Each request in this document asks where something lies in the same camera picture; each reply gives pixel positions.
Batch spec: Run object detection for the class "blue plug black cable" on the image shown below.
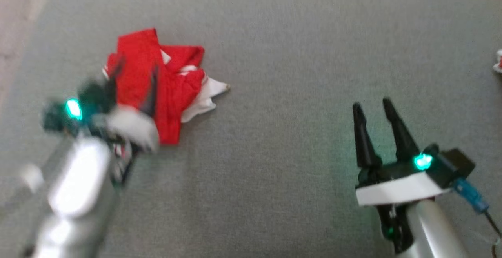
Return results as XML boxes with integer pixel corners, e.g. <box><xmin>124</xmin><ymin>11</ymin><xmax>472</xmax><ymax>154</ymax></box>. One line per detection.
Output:
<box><xmin>452</xmin><ymin>177</ymin><xmax>502</xmax><ymax>240</ymax></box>

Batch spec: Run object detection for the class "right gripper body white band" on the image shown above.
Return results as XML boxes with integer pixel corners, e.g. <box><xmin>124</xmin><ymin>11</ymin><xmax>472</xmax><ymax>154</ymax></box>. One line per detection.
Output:
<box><xmin>355</xmin><ymin>144</ymin><xmax>450</xmax><ymax>207</ymax></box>

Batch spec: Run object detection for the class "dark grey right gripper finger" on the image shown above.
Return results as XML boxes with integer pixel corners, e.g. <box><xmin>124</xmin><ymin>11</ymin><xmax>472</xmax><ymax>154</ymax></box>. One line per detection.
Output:
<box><xmin>382</xmin><ymin>98</ymin><xmax>421</xmax><ymax>164</ymax></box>
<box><xmin>352</xmin><ymin>102</ymin><xmax>382</xmax><ymax>169</ymax></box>

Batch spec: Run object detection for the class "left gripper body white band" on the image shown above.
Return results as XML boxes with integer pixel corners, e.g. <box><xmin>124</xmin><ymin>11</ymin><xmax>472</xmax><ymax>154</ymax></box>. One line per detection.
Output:
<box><xmin>42</xmin><ymin>81</ymin><xmax>160</xmax><ymax>153</ymax></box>

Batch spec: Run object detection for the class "red and white garment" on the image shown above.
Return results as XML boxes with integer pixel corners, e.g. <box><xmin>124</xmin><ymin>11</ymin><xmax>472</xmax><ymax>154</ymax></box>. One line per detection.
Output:
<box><xmin>103</xmin><ymin>28</ymin><xmax>231</xmax><ymax>145</ymax></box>

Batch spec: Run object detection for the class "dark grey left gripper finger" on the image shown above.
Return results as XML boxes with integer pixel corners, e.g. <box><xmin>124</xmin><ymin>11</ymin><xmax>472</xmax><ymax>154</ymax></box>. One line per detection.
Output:
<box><xmin>141</xmin><ymin>65</ymin><xmax>160</xmax><ymax>116</ymax></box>
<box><xmin>104</xmin><ymin>56</ymin><xmax>127</xmax><ymax>106</ymax></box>

